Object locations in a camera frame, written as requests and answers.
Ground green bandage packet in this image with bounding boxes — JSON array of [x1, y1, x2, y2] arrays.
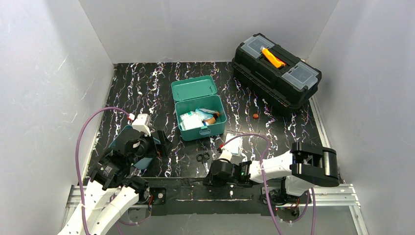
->
[[223, 132, 243, 156]]

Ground brown medicine bottle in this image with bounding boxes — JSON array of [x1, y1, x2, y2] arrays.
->
[[203, 112, 220, 125]]

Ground dark teal tray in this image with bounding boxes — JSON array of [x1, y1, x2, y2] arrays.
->
[[109, 125, 160, 170]]

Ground white plastic bottle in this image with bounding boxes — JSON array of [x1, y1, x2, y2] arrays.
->
[[180, 111, 196, 121]]

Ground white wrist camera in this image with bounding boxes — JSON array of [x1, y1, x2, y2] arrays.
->
[[131, 114, 151, 136], [218, 149, 233, 162]]

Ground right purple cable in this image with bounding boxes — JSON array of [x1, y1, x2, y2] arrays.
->
[[219, 133, 317, 235]]

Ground black toolbox orange handle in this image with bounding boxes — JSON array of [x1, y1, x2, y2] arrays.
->
[[232, 33, 322, 115]]

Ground purple cable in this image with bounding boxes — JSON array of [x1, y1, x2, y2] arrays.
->
[[75, 107, 136, 235], [219, 133, 317, 235]]

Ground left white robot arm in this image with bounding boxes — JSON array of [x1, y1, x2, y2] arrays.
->
[[59, 125, 172, 235]]

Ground blue cotton swab pouch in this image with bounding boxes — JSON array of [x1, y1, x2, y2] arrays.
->
[[195, 108, 220, 120]]

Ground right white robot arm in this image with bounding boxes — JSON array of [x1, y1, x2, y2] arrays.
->
[[203, 142, 340, 196]]

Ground green medicine box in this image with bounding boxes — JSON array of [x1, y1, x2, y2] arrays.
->
[[171, 75, 227, 141]]

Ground black handled scissors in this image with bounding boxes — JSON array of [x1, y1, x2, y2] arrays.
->
[[196, 152, 210, 173]]

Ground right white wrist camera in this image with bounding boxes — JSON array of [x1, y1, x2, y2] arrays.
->
[[218, 149, 233, 162]]

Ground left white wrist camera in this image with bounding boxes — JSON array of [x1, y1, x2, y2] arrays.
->
[[131, 114, 151, 136]]

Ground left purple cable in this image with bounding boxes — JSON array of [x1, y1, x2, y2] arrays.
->
[[75, 107, 136, 235]]

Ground white gauze pad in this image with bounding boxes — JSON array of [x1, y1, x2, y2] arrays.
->
[[180, 115, 204, 131]]

